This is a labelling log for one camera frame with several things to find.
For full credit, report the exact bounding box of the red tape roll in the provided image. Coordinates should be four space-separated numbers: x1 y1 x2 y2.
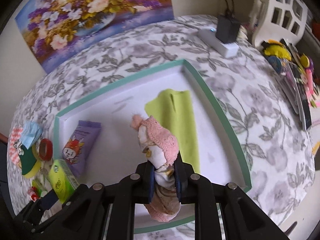
39 139 53 161

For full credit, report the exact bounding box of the pink lace white sock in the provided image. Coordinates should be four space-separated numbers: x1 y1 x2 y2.
131 114 181 223

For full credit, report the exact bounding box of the teal white shallow box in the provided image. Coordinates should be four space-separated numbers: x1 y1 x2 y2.
53 58 252 234

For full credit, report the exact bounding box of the green tissue pack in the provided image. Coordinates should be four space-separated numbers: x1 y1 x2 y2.
48 159 79 204

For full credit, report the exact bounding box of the green yellow sponge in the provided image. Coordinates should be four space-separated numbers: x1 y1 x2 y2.
18 145 41 179

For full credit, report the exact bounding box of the light blue face mask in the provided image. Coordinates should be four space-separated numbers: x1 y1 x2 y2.
20 121 43 149

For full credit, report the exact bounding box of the white power strip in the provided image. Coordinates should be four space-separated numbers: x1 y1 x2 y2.
197 28 239 59

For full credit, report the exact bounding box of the lime green cloth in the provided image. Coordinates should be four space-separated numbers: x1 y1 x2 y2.
144 89 200 173

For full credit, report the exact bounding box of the floral painting canvas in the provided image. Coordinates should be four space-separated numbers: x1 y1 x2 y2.
15 0 174 73

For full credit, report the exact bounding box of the yellow plush toy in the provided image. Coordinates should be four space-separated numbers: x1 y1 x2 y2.
261 40 292 61

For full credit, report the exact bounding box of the white lattice shelf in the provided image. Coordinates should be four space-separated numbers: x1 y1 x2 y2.
252 0 308 48

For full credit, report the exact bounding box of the floral fleece blanket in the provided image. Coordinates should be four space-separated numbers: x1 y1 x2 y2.
11 15 315 225

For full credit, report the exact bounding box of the purple cartoon tube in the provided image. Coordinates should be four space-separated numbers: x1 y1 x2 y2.
62 120 102 177

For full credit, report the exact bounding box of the pink white zigzag sock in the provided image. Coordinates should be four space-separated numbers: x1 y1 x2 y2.
9 127 23 168

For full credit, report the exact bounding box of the black power adapter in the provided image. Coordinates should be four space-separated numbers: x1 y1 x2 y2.
216 15 241 44

